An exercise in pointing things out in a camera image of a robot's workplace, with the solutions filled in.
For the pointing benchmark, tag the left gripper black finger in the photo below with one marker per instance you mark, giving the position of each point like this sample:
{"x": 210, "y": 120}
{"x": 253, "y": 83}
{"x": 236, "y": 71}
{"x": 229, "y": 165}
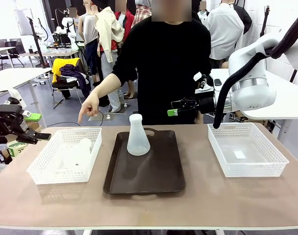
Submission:
{"x": 32, "y": 117}
{"x": 41, "y": 136}

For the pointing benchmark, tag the white table with legs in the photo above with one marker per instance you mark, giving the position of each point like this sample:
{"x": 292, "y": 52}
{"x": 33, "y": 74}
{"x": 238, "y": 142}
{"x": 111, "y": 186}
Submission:
{"x": 14, "y": 78}

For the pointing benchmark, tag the mannequin with white shirt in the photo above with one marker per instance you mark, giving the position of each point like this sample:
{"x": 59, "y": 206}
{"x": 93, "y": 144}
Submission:
{"x": 223, "y": 31}

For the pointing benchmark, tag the person in black sweater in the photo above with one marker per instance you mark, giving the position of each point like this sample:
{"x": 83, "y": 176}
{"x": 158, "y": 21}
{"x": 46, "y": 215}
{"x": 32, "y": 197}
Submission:
{"x": 168, "y": 61}

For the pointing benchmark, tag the person's left forearm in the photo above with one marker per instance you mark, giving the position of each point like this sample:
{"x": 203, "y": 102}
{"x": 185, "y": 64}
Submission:
{"x": 199, "y": 118}

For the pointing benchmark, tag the black tripod stand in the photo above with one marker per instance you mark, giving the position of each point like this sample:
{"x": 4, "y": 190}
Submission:
{"x": 37, "y": 44}

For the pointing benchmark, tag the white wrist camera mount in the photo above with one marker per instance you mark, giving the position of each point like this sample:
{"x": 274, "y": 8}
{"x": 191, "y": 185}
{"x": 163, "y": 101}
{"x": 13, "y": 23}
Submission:
{"x": 15, "y": 95}
{"x": 204, "y": 86}

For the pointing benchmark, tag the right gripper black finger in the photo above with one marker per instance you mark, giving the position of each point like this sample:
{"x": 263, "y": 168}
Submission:
{"x": 173, "y": 112}
{"x": 185, "y": 102}

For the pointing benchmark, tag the person in red top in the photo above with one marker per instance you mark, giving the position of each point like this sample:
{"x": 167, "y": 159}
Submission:
{"x": 128, "y": 22}

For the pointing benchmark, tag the black metal chair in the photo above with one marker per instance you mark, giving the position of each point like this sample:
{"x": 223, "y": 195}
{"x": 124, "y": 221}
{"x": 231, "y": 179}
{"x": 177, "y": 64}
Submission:
{"x": 65, "y": 85}

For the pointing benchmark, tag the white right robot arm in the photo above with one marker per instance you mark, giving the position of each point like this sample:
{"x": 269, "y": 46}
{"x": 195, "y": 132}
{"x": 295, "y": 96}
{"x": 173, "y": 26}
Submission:
{"x": 254, "y": 93}

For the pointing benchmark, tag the dark brown plastic tray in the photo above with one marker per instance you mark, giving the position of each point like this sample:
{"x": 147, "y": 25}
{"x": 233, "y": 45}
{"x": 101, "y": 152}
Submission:
{"x": 144, "y": 176}

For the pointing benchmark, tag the grey mannequin base plate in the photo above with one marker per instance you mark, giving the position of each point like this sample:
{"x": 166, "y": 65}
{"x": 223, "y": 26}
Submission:
{"x": 107, "y": 117}

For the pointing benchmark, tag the mannequin with grey tank top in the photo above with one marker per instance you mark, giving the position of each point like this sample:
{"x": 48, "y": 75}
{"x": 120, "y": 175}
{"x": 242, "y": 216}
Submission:
{"x": 89, "y": 31}

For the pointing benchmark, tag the white side table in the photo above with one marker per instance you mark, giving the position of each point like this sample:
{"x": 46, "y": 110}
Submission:
{"x": 291, "y": 98}

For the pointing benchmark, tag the brown cardboard box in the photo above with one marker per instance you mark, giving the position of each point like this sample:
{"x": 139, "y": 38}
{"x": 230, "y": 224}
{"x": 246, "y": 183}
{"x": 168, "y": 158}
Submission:
{"x": 35, "y": 124}

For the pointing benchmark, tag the white paper label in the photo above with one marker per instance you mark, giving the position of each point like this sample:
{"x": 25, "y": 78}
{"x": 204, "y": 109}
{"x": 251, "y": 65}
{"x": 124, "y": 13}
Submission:
{"x": 239, "y": 154}

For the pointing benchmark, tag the plaid shirt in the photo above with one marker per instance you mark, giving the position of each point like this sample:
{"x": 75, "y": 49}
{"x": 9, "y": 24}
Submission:
{"x": 140, "y": 14}

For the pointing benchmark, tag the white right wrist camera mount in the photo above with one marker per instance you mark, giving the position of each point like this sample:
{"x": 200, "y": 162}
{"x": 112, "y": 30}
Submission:
{"x": 204, "y": 86}

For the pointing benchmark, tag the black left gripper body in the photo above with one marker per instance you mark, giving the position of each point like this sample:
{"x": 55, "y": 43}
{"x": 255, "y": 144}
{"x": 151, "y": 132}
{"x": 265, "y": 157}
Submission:
{"x": 4, "y": 122}

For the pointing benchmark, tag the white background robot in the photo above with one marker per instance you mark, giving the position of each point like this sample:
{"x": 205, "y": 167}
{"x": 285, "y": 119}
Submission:
{"x": 65, "y": 24}

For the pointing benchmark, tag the translucent conical flask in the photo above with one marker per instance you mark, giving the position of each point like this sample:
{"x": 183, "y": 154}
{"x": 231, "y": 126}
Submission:
{"x": 78, "y": 154}
{"x": 138, "y": 139}

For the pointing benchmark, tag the black light stand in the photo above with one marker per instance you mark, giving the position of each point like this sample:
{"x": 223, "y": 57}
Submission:
{"x": 263, "y": 22}

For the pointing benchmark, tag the dark purple garment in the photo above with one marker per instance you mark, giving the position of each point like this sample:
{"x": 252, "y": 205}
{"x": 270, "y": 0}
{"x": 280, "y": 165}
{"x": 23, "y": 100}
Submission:
{"x": 73, "y": 71}

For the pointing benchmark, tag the mannequin with cream jacket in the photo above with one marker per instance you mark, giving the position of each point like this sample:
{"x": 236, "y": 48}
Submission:
{"x": 109, "y": 31}

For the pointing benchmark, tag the black office chair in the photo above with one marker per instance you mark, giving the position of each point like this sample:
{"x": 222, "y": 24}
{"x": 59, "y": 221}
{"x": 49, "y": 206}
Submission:
{"x": 10, "y": 50}

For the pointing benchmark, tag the person's right forearm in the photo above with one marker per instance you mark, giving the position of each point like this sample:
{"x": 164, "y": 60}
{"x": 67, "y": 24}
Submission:
{"x": 107, "y": 84}

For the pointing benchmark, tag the white board panel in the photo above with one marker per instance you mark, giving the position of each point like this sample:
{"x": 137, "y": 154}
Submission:
{"x": 22, "y": 22}

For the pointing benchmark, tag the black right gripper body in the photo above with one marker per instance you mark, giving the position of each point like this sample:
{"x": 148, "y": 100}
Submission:
{"x": 206, "y": 105}

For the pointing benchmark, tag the person's right hand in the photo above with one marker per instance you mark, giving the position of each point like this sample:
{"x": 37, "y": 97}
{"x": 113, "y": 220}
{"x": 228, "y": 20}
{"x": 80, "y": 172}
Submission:
{"x": 91, "y": 105}

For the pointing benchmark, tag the yellow garment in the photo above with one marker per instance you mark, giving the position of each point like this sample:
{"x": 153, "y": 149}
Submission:
{"x": 57, "y": 64}

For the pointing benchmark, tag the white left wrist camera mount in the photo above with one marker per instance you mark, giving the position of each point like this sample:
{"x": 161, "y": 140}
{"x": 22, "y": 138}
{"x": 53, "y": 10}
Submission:
{"x": 15, "y": 95}

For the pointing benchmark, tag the green white cardboard box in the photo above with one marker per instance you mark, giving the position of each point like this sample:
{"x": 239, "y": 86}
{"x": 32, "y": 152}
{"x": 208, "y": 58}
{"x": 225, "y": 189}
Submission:
{"x": 16, "y": 148}

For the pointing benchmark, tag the white perforated plastic basket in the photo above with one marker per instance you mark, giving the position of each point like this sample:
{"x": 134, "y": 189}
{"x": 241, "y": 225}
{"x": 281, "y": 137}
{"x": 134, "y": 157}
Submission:
{"x": 249, "y": 171}
{"x": 65, "y": 177}

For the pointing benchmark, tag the black hanging jacket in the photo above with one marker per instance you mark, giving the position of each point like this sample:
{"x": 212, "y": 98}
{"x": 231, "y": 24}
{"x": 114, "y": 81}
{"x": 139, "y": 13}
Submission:
{"x": 245, "y": 18}

